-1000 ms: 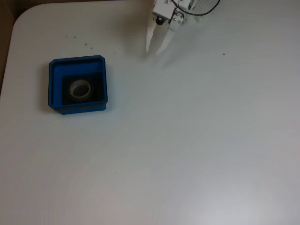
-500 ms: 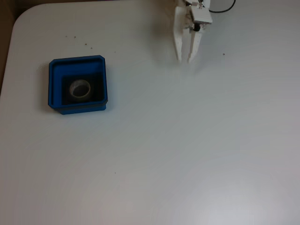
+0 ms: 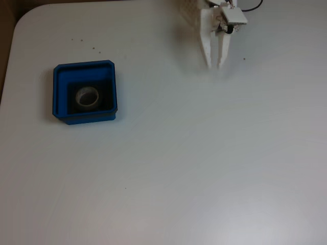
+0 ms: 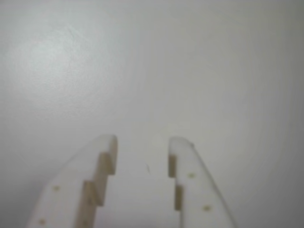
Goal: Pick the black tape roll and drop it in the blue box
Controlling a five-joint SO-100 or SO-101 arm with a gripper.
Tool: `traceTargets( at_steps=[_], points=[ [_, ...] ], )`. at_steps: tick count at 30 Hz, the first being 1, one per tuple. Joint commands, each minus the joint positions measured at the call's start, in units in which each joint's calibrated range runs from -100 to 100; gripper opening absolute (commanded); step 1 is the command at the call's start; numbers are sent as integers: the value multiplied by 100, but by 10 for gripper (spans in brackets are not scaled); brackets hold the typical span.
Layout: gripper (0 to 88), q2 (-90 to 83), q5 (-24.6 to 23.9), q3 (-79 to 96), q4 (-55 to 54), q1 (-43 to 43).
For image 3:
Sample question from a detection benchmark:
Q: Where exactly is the white square camera box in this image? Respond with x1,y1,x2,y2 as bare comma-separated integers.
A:
221,6,249,27

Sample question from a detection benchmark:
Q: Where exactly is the blue square plastic box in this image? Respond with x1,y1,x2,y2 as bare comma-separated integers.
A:
52,60,119,126

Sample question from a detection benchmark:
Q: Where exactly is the black tape roll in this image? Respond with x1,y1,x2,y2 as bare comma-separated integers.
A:
75,86,100,112

